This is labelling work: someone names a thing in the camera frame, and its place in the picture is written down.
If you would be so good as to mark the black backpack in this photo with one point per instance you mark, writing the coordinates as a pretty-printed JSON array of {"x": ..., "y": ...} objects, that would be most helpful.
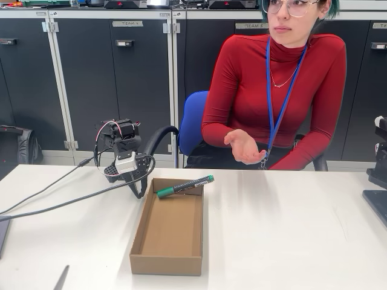
[{"x": 18, "y": 145}]

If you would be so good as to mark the grey pointed strip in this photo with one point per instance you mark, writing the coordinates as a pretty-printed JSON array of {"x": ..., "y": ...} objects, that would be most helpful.
[{"x": 62, "y": 279}]

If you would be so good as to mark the team 5 tape label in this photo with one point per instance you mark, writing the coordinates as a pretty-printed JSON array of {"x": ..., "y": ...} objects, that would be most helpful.
[{"x": 251, "y": 26}]

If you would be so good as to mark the person's right forearm red sleeve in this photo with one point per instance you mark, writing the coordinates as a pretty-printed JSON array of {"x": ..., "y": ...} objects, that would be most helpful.
[{"x": 214, "y": 139}]

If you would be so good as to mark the grey tape label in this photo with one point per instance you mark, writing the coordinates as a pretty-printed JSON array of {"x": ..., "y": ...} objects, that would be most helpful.
[{"x": 380, "y": 25}]

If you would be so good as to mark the grey usb hub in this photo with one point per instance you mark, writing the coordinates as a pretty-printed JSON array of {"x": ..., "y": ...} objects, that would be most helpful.
[{"x": 3, "y": 238}]

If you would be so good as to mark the black smartphone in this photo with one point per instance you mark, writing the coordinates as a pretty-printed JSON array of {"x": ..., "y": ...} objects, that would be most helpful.
[{"x": 378, "y": 208}]

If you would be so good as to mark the white gripper-mounted camera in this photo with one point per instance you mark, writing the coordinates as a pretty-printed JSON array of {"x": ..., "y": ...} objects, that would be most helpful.
[{"x": 125, "y": 163}]

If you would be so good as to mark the person's right hand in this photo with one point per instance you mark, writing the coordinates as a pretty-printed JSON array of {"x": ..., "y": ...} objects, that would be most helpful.
[{"x": 246, "y": 148}]

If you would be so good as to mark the person in red top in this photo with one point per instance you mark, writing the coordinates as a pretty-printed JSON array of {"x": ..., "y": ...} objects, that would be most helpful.
[{"x": 248, "y": 90}]

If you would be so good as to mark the blue chair backrest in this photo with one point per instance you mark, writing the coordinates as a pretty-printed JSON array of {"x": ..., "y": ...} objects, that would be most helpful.
[{"x": 192, "y": 121}]

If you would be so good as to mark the black chair armrest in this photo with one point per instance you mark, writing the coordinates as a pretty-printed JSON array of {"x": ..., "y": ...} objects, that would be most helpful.
[
  {"x": 157, "y": 134},
  {"x": 320, "y": 163}
]

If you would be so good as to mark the brown cardboard box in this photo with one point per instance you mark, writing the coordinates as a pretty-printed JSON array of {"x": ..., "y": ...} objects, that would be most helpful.
[{"x": 172, "y": 229}]

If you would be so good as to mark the person's left forearm red sleeve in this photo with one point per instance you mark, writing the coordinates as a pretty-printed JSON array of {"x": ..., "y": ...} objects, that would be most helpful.
[{"x": 302, "y": 155}]

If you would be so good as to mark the black device with red triangle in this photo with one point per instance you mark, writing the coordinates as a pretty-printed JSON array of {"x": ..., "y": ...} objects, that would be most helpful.
[
  {"x": 124, "y": 4},
  {"x": 229, "y": 4}
]

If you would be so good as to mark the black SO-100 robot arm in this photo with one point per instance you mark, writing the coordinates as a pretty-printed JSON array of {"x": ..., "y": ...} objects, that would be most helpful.
[{"x": 121, "y": 133}]

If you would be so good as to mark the green crate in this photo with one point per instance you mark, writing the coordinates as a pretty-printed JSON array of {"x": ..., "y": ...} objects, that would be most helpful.
[{"x": 45, "y": 3}]

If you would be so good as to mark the team 4 tape label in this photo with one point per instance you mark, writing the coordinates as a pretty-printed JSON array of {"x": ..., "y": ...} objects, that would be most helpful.
[{"x": 127, "y": 23}]

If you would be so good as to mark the gold rimmed glasses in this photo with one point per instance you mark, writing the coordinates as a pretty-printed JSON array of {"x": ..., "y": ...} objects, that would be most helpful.
[{"x": 297, "y": 9}]

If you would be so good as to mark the grey device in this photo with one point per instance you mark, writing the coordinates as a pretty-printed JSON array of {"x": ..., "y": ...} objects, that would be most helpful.
[{"x": 157, "y": 2}]

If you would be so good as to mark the idle black robot arm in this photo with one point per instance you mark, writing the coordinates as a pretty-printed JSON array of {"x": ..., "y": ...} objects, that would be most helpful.
[{"x": 379, "y": 151}]

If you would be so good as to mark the green capped marker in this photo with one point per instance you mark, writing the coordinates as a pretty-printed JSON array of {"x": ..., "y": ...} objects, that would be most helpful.
[{"x": 185, "y": 185}]

